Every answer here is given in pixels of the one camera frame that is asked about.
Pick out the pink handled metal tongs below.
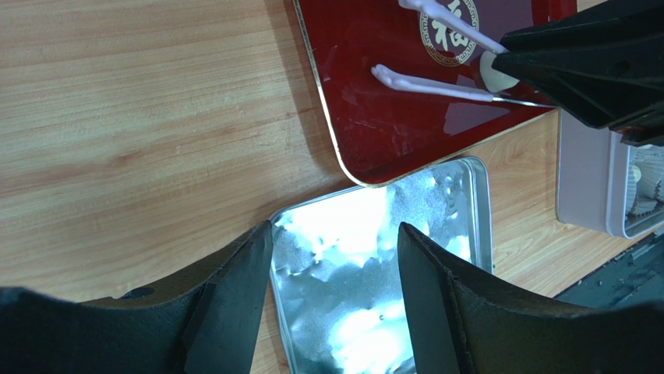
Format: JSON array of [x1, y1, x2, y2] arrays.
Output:
[[371, 0, 552, 108]]

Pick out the red lacquer tray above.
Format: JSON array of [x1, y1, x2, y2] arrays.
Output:
[[295, 1, 546, 185]]

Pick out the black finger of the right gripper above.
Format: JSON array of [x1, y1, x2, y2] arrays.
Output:
[[493, 49, 663, 146], [501, 1, 663, 58]]

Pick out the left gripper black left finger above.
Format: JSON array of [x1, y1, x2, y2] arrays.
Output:
[[1, 221, 273, 373]]

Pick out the pink metal tin box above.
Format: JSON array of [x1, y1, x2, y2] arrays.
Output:
[[556, 111, 663, 238]]

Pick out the silver tin lid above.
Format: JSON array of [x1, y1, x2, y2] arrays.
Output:
[[270, 157, 493, 373]]

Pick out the white rectangular chocolate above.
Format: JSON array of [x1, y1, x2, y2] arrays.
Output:
[[630, 164, 656, 196]]

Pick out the white heart chocolate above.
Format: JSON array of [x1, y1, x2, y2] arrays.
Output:
[[479, 51, 520, 94]]

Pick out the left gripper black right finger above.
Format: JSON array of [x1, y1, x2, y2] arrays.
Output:
[[397, 223, 663, 373]]

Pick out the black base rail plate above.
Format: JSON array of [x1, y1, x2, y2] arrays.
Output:
[[556, 228, 663, 309]]

